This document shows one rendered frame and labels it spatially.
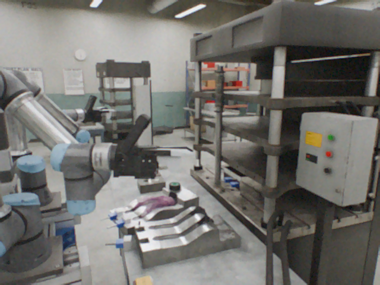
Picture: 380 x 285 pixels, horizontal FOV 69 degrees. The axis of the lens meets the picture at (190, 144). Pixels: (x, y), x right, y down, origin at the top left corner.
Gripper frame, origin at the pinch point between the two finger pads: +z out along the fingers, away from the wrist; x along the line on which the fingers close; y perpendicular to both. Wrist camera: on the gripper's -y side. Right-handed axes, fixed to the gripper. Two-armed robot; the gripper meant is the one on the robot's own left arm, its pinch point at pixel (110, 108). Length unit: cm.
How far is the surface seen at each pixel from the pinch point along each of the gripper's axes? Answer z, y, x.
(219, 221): 13, 48, 86
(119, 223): -25, 53, 45
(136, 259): -33, 57, 69
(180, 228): -11, 47, 76
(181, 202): 13, 49, 57
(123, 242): -33, 54, 59
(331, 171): 29, 6, 131
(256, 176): 51, 31, 87
